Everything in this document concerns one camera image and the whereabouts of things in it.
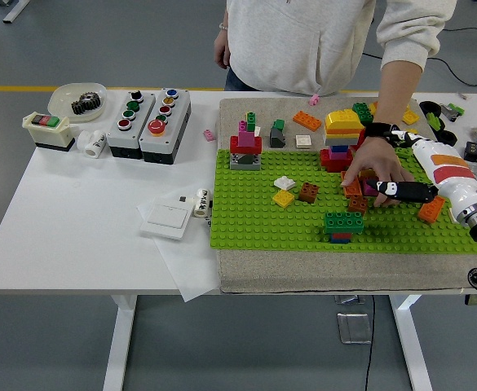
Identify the person's right hand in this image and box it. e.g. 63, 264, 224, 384
213, 30, 232, 69

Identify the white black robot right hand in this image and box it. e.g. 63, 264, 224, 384
364, 129, 477, 219

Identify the person's left hand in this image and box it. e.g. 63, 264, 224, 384
339, 136, 417, 209

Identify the orange long brick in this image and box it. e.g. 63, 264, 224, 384
342, 170, 364, 199
293, 110, 323, 131
417, 195, 446, 225

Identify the brown square brick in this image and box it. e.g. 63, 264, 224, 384
347, 194, 369, 215
298, 182, 320, 204

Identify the dark green long brick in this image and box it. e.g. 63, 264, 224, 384
323, 211, 364, 236

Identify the burger-shaped multicolour brick tower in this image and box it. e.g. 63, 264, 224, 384
319, 108, 365, 173

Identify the dark green chunky brick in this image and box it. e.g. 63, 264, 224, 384
351, 102, 374, 124

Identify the red pink grey brick tower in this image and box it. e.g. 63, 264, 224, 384
228, 110, 263, 171

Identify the grey slope brick green top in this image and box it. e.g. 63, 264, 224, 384
268, 118, 288, 149

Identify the green studded baseplate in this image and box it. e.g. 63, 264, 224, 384
209, 148, 477, 256

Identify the black wrist watch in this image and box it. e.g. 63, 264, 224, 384
363, 122, 400, 143

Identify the green and grey clip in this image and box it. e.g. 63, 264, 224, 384
440, 102, 466, 122

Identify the black tape roll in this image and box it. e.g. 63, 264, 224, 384
419, 100, 443, 117

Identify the person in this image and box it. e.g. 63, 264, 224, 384
213, 0, 459, 209

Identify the grey emergency-stop control box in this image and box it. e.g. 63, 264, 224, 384
139, 87, 192, 165

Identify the grey-brown mat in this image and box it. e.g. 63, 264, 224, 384
218, 96, 477, 295

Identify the grey four-button control box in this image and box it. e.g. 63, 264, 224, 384
105, 90, 157, 159

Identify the black metal gear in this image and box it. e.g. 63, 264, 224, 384
71, 91, 103, 116

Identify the white labelled tube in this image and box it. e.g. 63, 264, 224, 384
192, 187, 211, 217

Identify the white pipe tee fitting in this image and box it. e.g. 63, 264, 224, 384
77, 129, 108, 158

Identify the white plastic bowl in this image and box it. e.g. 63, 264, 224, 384
48, 82, 108, 123

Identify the white table leg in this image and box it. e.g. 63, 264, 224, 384
101, 293, 138, 391
388, 293, 433, 391

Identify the white distant table foot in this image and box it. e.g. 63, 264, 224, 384
2, 0, 31, 24

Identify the white paper sheet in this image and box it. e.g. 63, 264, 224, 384
136, 201, 222, 303

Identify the black ring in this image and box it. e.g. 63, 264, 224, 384
436, 130, 459, 148

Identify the long black floor cable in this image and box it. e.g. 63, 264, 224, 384
364, 51, 477, 99

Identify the black power cable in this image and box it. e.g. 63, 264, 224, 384
363, 293, 376, 391

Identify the white wall switch plate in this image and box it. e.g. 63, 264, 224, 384
139, 202, 193, 241

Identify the cream red-green switch box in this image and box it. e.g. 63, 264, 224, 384
21, 112, 77, 152

